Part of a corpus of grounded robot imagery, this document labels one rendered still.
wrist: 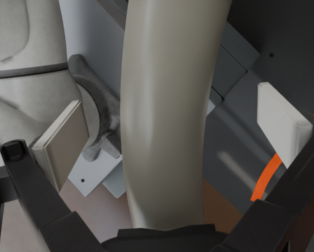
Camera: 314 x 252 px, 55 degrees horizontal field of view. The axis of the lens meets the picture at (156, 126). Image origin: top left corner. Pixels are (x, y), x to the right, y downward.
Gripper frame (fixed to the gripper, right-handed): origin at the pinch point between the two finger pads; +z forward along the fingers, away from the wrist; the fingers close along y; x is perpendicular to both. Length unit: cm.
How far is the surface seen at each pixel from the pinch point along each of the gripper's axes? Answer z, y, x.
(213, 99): 41.8, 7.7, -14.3
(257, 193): 107, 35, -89
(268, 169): 106, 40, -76
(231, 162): 113, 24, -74
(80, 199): 149, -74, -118
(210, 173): 116, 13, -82
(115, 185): 48, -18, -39
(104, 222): 141, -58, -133
